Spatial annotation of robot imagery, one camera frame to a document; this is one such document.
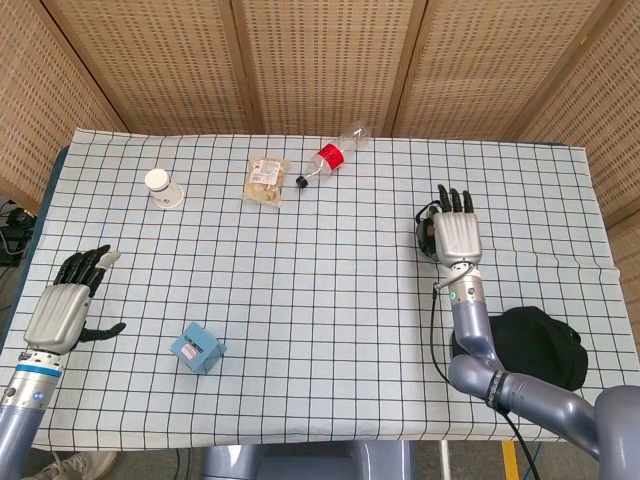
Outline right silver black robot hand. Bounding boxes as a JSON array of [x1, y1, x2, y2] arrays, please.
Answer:
[[424, 183, 484, 266]]

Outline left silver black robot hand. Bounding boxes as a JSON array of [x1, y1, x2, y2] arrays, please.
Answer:
[[23, 244, 127, 356]]

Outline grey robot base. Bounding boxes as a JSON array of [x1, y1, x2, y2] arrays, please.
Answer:
[[199, 439, 416, 480]]

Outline black cast iron teapot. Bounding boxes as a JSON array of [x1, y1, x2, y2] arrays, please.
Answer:
[[414, 201, 444, 264]]

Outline black baseball cap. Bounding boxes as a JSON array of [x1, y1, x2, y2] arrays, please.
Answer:
[[451, 306, 589, 392]]

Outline small blue carton box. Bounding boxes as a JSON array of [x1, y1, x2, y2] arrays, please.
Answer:
[[169, 321, 226, 376]]

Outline clear bottle with red label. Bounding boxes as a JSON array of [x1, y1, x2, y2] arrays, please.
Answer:
[[294, 121, 371, 190]]

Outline white sneaker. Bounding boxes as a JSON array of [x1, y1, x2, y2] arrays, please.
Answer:
[[32, 452, 117, 480]]

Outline white paper cup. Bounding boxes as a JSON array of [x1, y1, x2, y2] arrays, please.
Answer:
[[144, 168, 186, 210]]

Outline blue checkered tablecloth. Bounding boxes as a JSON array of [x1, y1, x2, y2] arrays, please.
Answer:
[[0, 127, 640, 446]]

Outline woven wooden screen panel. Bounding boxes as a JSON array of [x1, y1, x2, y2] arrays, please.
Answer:
[[42, 0, 261, 137], [0, 0, 126, 214], [229, 0, 429, 139], [389, 0, 619, 142], [514, 0, 640, 229]]

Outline clear snack packet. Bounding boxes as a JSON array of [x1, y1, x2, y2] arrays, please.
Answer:
[[242, 156, 292, 207]]

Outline black floor cables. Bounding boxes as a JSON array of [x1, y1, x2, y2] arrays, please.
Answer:
[[0, 199, 39, 266]]

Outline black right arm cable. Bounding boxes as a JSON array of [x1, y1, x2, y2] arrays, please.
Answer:
[[429, 282, 544, 480]]

